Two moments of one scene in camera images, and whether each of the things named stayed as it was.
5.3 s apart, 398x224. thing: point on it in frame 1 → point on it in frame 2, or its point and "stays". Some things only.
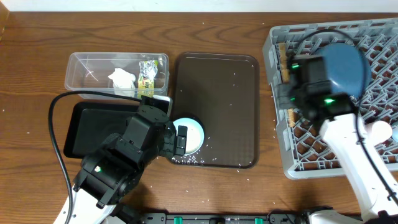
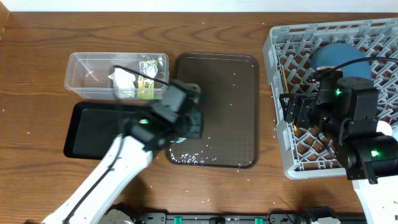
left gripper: [175, 147] → [198, 129]
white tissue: [124, 83] stays
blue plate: [347, 68] stays
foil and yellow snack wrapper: [148, 70] stays
